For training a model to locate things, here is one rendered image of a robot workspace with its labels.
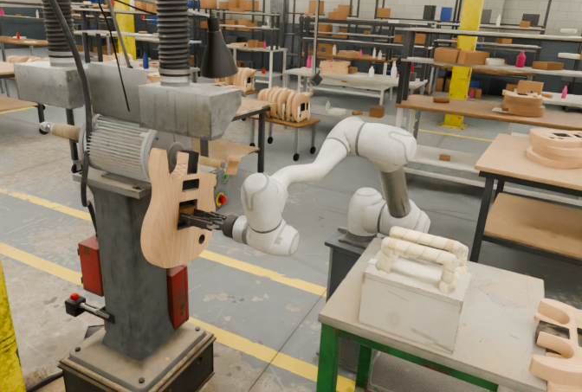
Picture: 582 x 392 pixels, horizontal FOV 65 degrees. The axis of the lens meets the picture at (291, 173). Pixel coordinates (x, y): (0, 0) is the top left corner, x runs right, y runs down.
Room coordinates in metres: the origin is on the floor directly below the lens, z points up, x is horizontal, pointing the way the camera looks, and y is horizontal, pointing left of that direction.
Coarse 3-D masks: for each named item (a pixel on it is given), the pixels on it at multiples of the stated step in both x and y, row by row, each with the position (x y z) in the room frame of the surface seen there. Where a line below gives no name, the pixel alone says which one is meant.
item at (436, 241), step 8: (392, 232) 1.20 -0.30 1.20; (400, 232) 1.19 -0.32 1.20; (408, 232) 1.18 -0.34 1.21; (416, 232) 1.18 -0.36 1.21; (408, 240) 1.18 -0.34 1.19; (416, 240) 1.16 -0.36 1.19; (424, 240) 1.15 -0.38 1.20; (432, 240) 1.15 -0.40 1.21; (440, 240) 1.14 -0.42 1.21; (448, 240) 1.14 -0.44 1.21; (440, 248) 1.14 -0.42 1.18; (448, 248) 1.12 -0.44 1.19; (456, 248) 1.11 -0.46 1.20
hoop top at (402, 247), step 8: (384, 240) 1.13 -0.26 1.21; (392, 240) 1.12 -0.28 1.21; (392, 248) 1.11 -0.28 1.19; (400, 248) 1.10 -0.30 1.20; (408, 248) 1.09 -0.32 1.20; (416, 248) 1.09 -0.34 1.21; (424, 248) 1.08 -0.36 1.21; (416, 256) 1.08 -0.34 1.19; (424, 256) 1.07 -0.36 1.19; (432, 256) 1.06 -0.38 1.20; (440, 256) 1.06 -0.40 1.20; (448, 256) 1.05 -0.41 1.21
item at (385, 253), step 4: (384, 248) 1.12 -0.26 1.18; (388, 248) 1.12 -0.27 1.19; (380, 252) 1.13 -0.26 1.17; (384, 252) 1.12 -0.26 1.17; (388, 252) 1.12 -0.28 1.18; (380, 256) 1.13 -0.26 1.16; (384, 256) 1.12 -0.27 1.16; (388, 256) 1.12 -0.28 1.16; (380, 260) 1.13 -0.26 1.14; (384, 260) 1.12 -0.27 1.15; (388, 260) 1.12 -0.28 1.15; (380, 264) 1.12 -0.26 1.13; (384, 264) 1.12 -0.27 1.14; (388, 264) 1.12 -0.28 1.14; (384, 268) 1.12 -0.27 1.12; (388, 268) 1.12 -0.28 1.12; (380, 272) 1.12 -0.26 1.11; (384, 272) 1.12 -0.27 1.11; (388, 272) 1.12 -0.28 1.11
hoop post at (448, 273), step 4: (444, 264) 1.05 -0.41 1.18; (448, 264) 1.04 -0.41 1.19; (452, 264) 1.04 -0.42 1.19; (444, 268) 1.05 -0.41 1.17; (448, 268) 1.04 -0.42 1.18; (452, 268) 1.04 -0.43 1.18; (444, 272) 1.05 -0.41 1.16; (448, 272) 1.04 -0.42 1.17; (452, 272) 1.04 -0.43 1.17; (444, 276) 1.05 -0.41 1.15; (448, 276) 1.04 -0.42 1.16; (452, 276) 1.04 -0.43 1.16; (440, 280) 1.06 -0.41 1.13; (444, 280) 1.04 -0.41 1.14; (448, 280) 1.04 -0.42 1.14; (452, 280) 1.04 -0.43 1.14; (440, 284) 1.05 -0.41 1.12; (444, 284) 1.04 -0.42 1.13; (448, 284) 1.04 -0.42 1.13; (440, 288) 1.05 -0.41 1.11; (444, 288) 1.04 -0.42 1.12; (444, 292) 1.04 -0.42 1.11; (448, 292) 1.04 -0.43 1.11
